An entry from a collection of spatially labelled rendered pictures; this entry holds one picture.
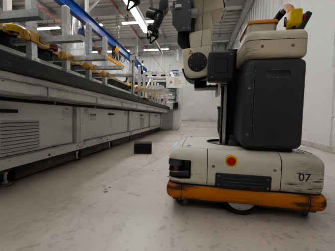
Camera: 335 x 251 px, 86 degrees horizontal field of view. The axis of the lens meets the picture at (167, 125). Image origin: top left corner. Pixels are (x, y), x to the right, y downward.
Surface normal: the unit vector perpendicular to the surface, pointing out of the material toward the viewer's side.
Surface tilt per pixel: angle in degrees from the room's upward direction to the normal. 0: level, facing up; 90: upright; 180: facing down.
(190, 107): 90
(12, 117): 90
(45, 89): 90
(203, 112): 90
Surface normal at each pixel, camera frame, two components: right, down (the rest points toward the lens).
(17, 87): 0.99, 0.03
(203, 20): -0.17, 0.05
